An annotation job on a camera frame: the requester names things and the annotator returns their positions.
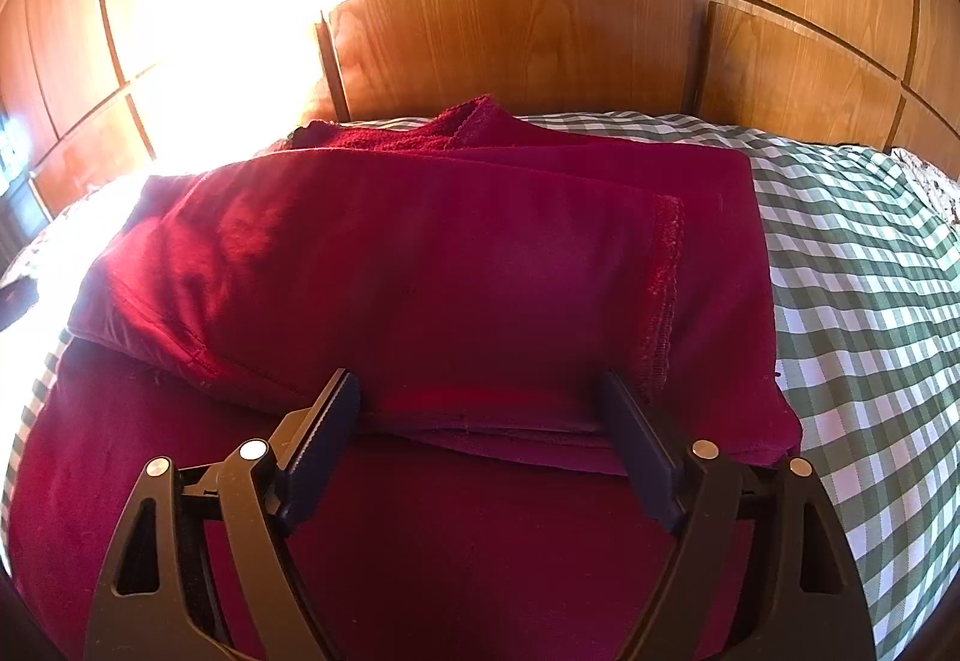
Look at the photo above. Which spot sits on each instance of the floral bed sheet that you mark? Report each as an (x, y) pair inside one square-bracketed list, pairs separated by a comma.
[(934, 181)]

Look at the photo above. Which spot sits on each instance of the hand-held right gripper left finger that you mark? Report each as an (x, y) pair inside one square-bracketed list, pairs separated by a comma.
[(322, 451)]

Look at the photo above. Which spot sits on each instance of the green checked blanket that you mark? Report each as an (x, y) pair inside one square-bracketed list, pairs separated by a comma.
[(862, 331)]

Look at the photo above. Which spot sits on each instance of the red pants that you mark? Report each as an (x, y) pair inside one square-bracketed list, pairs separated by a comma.
[(450, 271)]

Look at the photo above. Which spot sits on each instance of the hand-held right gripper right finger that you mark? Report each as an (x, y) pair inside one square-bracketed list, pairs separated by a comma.
[(637, 451)]

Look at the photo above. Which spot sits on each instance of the wooden panelled wardrobe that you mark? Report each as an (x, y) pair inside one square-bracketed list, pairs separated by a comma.
[(525, 46)]

